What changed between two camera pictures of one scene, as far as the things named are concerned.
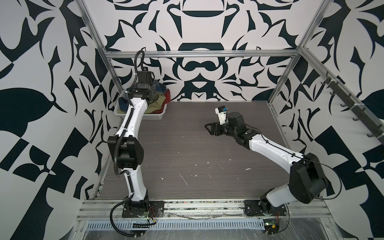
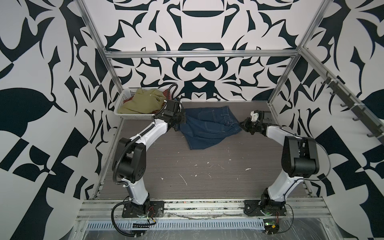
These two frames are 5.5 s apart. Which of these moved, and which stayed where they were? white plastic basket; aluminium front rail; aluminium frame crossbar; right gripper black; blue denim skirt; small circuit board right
Moved: right gripper black; blue denim skirt
Stayed: white plastic basket; small circuit board right; aluminium frame crossbar; aluminium front rail
